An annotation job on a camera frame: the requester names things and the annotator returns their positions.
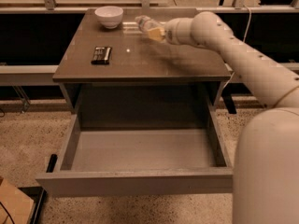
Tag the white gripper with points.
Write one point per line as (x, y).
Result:
(170, 32)

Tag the grey cabinet with glossy top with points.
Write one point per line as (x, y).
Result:
(146, 85)

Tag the black cabinet foot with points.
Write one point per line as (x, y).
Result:
(52, 162)

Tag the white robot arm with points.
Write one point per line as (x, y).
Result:
(266, 177)

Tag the open grey top drawer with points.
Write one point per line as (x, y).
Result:
(140, 162)

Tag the black chocolate bar pack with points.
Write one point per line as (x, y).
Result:
(101, 55)

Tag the clear plastic water bottle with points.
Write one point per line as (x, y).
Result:
(145, 23)

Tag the black tray on floor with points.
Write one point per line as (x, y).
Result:
(39, 196)

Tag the white ceramic bowl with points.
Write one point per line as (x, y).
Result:
(109, 16)

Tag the cardboard box lower left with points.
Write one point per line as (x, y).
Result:
(15, 206)

